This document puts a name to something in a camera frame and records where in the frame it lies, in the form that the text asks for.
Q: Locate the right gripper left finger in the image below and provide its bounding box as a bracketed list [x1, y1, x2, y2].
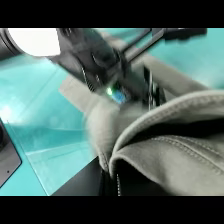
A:
[52, 156, 105, 197]

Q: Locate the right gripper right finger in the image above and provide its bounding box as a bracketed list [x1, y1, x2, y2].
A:
[142, 65, 167, 110]

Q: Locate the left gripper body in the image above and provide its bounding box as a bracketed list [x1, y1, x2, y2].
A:
[46, 28, 144, 104]

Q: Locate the grey shirt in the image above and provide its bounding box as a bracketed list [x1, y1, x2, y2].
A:
[59, 29, 224, 197]

